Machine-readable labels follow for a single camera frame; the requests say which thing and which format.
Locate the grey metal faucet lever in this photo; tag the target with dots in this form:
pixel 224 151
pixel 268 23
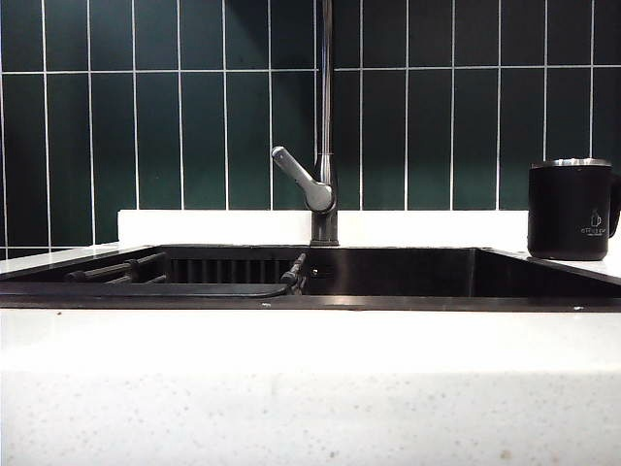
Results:
pixel 310 187

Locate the black mug with steel rim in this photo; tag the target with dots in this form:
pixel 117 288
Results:
pixel 565 209

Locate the black sink basin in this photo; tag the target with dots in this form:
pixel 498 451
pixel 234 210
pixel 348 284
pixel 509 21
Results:
pixel 412 274

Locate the dark metal faucet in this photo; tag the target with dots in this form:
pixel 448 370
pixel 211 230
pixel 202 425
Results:
pixel 325 97

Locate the black sink drain rack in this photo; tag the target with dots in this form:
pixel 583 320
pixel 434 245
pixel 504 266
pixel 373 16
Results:
pixel 170 290

